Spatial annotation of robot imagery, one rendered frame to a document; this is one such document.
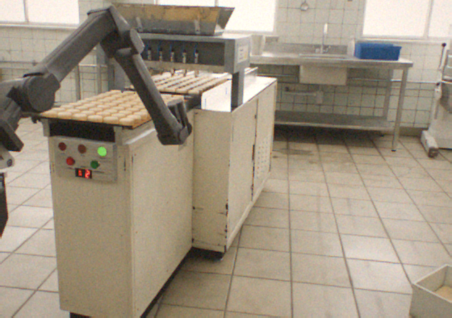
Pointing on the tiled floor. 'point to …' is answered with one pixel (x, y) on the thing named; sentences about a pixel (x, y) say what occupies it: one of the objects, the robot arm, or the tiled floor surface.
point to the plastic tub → (433, 294)
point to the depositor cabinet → (229, 165)
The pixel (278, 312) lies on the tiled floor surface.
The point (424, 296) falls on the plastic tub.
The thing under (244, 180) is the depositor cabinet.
